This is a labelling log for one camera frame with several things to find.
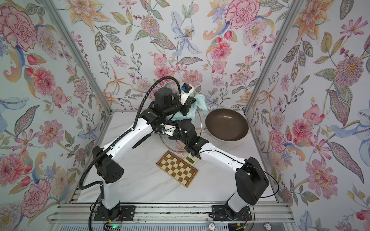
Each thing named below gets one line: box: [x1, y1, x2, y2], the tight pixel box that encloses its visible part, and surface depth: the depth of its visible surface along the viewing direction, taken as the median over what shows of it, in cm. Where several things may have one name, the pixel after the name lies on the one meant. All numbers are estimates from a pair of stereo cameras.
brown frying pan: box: [205, 108, 249, 142], surface depth 108 cm
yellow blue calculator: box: [183, 154, 199, 167], surface depth 95 cm
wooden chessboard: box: [156, 150, 199, 189], surface depth 89 cm
